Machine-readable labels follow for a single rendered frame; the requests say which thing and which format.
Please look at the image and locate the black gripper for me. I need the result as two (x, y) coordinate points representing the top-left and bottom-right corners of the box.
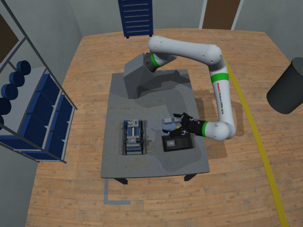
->
(162, 113), (197, 137)

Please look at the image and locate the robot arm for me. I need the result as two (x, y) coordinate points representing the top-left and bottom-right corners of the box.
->
(144, 35), (236, 141)

